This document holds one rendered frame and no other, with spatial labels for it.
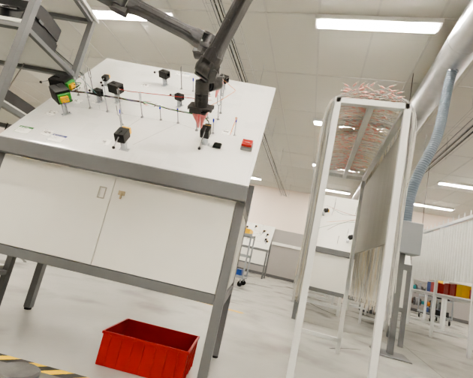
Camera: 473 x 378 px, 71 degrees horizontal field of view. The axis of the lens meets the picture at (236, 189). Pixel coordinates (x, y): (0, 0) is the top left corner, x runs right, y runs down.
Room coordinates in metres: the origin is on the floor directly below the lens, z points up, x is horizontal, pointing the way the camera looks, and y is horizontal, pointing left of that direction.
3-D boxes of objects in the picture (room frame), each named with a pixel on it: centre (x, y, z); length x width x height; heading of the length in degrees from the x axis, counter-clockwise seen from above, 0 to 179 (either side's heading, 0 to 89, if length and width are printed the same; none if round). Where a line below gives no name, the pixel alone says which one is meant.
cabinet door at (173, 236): (1.45, 0.26, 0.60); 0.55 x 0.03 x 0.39; 85
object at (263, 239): (10.56, -0.85, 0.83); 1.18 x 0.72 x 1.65; 75
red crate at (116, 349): (1.67, 0.22, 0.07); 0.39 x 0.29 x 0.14; 85
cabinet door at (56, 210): (1.51, 0.81, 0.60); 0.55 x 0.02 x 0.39; 85
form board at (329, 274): (4.16, -1.60, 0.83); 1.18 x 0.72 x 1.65; 75
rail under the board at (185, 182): (1.46, 0.54, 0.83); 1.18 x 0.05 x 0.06; 85
